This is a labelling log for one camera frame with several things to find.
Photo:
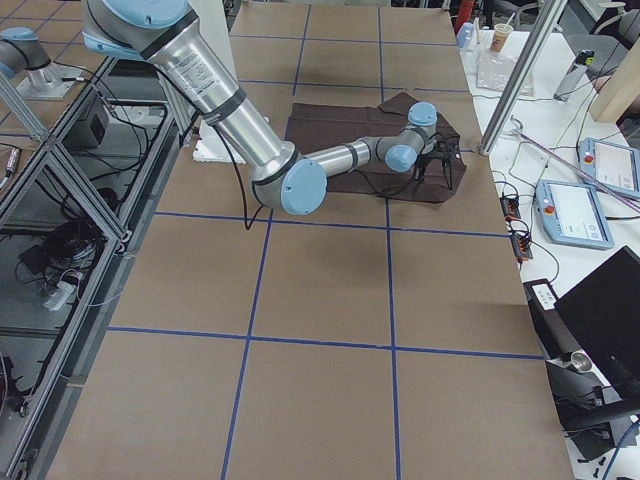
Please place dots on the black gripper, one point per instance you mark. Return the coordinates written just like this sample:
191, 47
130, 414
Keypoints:
423, 165

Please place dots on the dark brown t-shirt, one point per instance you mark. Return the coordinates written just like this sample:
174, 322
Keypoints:
316, 127

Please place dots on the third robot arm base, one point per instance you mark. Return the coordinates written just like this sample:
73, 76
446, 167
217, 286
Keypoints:
22, 52

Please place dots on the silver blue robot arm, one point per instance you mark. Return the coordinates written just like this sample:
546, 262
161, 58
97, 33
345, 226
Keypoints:
167, 35

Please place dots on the white reacher grabber tool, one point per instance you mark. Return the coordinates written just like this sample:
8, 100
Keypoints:
519, 131

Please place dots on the clear plastic bag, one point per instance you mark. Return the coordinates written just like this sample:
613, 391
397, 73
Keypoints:
493, 70

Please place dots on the orange black connector board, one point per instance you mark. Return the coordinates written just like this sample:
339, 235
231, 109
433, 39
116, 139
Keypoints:
518, 230

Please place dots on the iced coffee cup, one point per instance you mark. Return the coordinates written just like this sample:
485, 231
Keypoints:
501, 33

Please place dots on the red fire extinguisher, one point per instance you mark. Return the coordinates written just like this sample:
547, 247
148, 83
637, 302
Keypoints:
464, 13

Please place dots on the near blue teach pendant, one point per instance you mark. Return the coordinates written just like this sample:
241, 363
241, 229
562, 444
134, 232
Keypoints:
572, 215

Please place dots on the blue teach pendant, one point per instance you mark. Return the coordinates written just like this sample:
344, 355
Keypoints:
572, 215
612, 164

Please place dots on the far blue teach pendant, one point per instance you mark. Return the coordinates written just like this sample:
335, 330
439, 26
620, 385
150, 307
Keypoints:
612, 164

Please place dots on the black laptop computer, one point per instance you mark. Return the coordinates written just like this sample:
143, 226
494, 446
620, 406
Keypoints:
602, 314

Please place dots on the black power adapter box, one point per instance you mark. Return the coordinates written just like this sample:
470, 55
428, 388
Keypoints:
89, 129

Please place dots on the aluminium frame post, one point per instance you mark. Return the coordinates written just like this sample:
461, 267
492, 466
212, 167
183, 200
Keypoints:
548, 17

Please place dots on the black camera stand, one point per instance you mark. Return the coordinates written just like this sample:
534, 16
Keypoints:
594, 417

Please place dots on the aluminium frame rack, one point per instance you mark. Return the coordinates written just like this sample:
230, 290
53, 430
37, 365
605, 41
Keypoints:
72, 221

